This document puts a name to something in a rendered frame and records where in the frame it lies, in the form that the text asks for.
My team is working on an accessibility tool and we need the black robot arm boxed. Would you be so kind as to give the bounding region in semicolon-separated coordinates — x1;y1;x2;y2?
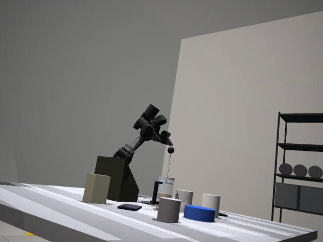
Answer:
113;104;167;165

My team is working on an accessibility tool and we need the blue short cylinder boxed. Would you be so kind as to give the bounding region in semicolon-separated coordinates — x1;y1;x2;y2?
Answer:
183;205;216;223

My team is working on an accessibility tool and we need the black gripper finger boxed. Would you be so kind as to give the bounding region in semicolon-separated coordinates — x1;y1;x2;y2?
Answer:
144;127;162;143
161;133;173;146

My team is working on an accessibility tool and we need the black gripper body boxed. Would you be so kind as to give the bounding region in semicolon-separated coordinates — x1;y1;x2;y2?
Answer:
140;122;171;140

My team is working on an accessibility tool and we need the glass french press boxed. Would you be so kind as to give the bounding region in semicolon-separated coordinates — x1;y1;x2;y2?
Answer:
152;147;175;210

